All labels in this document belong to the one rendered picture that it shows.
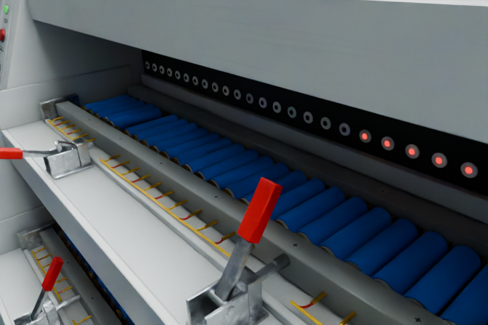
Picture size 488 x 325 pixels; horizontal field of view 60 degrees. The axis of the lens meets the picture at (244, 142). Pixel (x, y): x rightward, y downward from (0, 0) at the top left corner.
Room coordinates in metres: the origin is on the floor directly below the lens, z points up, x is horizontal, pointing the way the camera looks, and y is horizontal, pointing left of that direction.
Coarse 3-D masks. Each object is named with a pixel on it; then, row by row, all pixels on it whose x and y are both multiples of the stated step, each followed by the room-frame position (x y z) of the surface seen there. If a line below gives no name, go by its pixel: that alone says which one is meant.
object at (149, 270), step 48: (0, 96) 0.52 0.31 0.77; (48, 96) 0.56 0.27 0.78; (96, 96) 0.61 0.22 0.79; (192, 96) 0.52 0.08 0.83; (48, 144) 0.48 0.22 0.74; (336, 144) 0.36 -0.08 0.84; (48, 192) 0.39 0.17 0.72; (96, 192) 0.37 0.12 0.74; (432, 192) 0.30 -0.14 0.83; (96, 240) 0.30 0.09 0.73; (144, 240) 0.30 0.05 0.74; (144, 288) 0.25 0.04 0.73; (192, 288) 0.25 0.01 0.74; (288, 288) 0.25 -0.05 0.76
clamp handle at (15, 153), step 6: (54, 144) 0.40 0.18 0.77; (0, 150) 0.37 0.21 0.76; (6, 150) 0.37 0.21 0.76; (12, 150) 0.38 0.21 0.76; (18, 150) 0.38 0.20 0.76; (24, 150) 0.39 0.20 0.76; (30, 150) 0.39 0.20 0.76; (36, 150) 0.40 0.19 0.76; (60, 150) 0.40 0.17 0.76; (0, 156) 0.37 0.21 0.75; (6, 156) 0.37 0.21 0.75; (12, 156) 0.37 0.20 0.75; (18, 156) 0.38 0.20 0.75; (24, 156) 0.38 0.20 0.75; (30, 156) 0.39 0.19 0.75; (36, 156) 0.39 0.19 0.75; (42, 156) 0.39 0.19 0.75; (48, 156) 0.40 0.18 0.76
